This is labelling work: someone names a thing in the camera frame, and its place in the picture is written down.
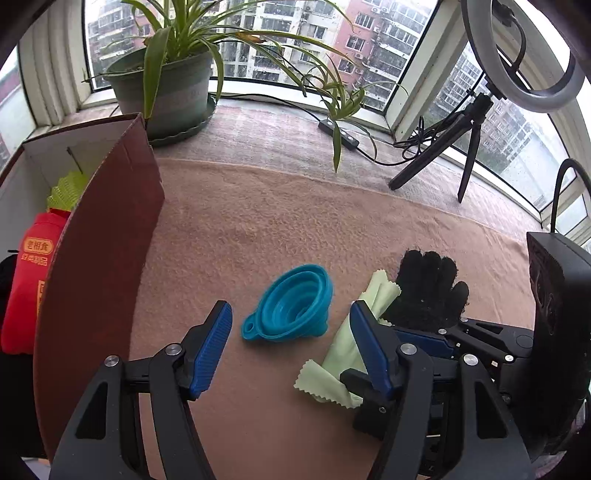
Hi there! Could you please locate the black knit glove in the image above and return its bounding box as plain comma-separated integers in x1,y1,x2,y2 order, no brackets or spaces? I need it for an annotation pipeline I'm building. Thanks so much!
382,250,469,332

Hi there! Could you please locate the light green cleaning cloth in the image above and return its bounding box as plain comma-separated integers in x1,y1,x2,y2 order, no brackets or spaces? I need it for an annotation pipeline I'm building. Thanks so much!
294,269,402,409

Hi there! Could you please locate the blue collapsible silicone funnel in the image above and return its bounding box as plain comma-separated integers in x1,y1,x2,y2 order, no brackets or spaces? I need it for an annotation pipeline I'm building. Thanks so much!
240,264,334,343

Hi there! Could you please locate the red fabric bag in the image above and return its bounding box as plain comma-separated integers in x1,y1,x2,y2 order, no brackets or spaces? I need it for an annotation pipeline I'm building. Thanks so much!
1,209,70,355

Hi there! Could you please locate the dark red cardboard box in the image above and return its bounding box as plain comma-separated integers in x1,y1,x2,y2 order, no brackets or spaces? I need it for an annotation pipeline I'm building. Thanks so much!
1,114,164,456

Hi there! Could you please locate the pink towel mat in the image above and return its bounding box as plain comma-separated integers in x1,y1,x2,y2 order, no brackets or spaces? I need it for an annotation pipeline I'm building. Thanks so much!
130,159,535,479

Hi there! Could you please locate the black inline remote controller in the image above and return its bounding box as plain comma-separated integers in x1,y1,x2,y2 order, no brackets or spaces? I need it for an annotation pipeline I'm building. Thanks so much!
318,118,360,151

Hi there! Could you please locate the potted spider plant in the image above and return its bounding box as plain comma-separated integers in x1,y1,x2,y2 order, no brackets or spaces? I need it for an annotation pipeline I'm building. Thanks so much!
82,0,408,174

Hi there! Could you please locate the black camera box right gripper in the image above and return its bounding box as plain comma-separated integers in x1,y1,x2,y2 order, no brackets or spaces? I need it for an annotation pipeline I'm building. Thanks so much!
526,232,590,453

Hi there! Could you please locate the black ring light cable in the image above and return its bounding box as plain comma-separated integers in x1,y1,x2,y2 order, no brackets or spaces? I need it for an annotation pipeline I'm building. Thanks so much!
358,115,463,167

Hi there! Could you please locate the white ring light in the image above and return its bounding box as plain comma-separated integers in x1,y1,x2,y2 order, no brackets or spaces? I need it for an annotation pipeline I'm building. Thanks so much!
461,1,585,113

